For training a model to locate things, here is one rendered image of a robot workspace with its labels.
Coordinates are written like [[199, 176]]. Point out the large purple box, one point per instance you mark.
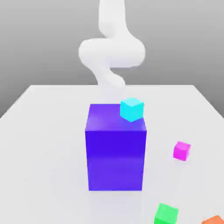
[[115, 157]]

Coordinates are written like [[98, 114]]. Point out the small cyan cube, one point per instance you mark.
[[131, 110]]

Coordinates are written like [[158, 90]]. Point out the small green cube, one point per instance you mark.
[[165, 214]]

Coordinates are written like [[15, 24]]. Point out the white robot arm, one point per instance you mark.
[[112, 52]]

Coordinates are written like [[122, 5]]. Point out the small magenta cube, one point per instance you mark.
[[181, 151]]

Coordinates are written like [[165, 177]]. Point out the small orange cube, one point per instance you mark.
[[213, 220]]

